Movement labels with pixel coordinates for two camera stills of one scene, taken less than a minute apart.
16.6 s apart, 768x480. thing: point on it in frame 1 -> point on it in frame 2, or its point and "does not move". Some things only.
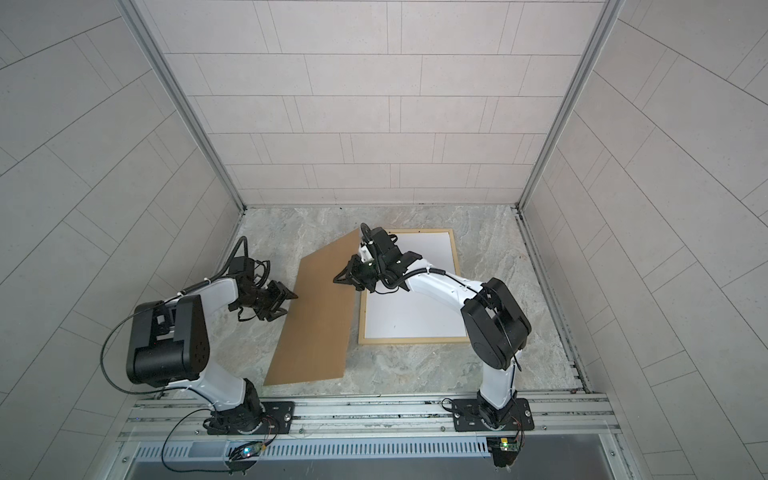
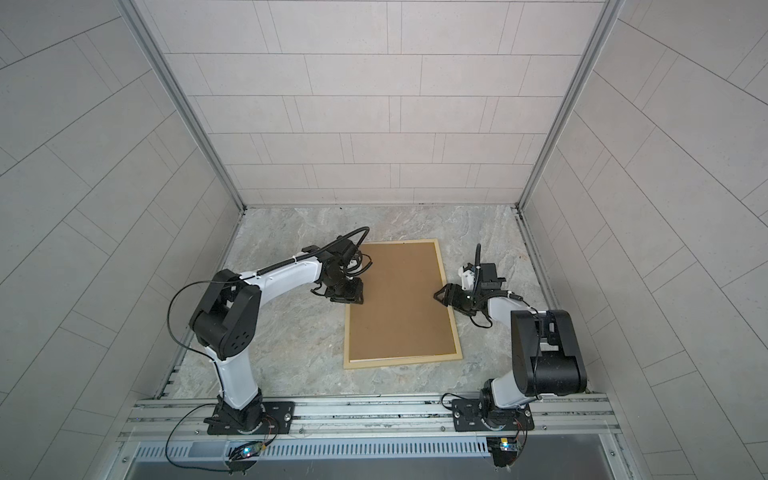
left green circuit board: (246, 451) does not move
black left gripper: (280, 292) -> (356, 294)
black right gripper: (354, 276) -> (452, 297)
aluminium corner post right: (610, 12) does not move
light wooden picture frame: (362, 299) -> (360, 363)
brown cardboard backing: (314, 339) -> (399, 315)
